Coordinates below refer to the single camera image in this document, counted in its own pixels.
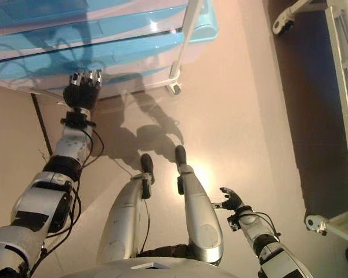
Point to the dark right robot hand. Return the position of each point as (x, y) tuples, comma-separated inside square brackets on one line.
[(233, 201)]

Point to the dark left robot hand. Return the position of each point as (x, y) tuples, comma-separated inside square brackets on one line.
[(81, 94)]

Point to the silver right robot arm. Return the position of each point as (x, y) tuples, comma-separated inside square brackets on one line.
[(249, 226)]

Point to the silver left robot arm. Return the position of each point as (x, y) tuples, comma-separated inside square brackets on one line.
[(69, 144)]

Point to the dark right robot foot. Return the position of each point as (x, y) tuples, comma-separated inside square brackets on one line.
[(180, 155)]

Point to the dark robot foot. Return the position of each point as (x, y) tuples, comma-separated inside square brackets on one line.
[(147, 163), (180, 155)]

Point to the white bed caster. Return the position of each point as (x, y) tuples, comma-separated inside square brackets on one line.
[(281, 24), (314, 223)]

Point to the white medical cart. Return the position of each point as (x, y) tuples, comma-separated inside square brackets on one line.
[(166, 84)]

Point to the dark left robot foot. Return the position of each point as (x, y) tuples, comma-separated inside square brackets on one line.
[(147, 163)]

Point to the grey cart caster wheel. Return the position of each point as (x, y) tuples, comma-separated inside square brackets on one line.
[(176, 88)]

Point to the silver left robot leg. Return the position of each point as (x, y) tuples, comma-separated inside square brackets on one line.
[(124, 220)]

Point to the white cart side bar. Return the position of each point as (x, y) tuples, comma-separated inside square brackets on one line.
[(188, 29)]

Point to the grey robot torso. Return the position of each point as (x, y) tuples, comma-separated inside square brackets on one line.
[(119, 270)]

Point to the teal plastic waste bin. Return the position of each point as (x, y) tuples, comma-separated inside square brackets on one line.
[(204, 26)]

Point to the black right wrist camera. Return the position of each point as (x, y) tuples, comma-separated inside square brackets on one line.
[(233, 223)]

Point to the pale green bed frame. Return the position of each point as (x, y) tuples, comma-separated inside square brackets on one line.
[(345, 223)]

